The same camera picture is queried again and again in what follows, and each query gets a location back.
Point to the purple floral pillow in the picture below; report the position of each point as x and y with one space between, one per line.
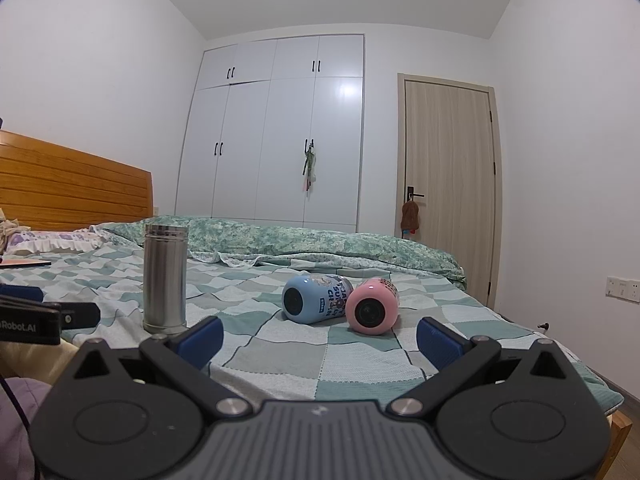
55 241

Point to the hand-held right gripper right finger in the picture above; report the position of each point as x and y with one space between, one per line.
436 342

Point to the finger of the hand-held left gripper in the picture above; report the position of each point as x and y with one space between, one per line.
80 315
20 292

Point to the beige crumpled cloth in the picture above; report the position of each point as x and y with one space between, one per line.
7 230

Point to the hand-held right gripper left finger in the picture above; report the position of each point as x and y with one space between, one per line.
202 341

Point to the green floral quilt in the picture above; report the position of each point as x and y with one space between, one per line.
325 245

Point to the wooden bed frame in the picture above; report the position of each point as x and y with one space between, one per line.
617 430

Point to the purple clothing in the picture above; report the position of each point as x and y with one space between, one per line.
27 410

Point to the stainless steel thermos cup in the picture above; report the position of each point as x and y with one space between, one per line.
165 280

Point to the wooden headboard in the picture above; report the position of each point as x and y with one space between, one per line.
75 185

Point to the flat pink tablet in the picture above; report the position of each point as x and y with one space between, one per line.
25 262

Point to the black door stopper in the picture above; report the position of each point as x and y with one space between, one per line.
543 326

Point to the brown plush pendant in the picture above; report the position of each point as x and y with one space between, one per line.
410 217

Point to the blue printed cup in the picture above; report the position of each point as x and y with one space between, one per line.
315 300

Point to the white wall socket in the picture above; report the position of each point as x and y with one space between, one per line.
622 289

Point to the beige wooden door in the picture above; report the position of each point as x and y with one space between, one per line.
450 185

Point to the pink printed cup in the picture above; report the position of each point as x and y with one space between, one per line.
372 307

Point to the white wardrobe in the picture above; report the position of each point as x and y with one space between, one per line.
250 160

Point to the checkered bed sheet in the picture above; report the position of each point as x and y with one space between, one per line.
300 355

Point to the cream cushion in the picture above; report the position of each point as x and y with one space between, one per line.
40 362

